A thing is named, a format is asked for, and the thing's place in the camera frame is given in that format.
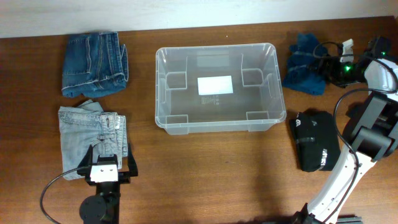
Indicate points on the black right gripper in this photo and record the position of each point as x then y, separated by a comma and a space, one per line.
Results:
329, 71

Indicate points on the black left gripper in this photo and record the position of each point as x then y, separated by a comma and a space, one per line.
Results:
124, 177

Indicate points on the dark blue garment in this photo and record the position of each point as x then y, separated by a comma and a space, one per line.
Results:
302, 67

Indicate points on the black garment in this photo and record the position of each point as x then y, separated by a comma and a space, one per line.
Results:
315, 140

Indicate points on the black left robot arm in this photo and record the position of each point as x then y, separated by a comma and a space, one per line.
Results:
103, 206

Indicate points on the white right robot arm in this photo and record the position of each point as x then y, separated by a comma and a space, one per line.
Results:
369, 135

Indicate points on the clear plastic storage container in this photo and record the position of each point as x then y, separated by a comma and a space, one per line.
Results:
256, 104

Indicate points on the white label in container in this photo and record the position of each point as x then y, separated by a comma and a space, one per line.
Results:
215, 85

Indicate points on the light blue folded jeans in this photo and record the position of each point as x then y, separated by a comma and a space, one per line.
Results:
89, 125

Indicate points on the dark blue folded jeans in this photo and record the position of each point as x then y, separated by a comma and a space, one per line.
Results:
95, 65

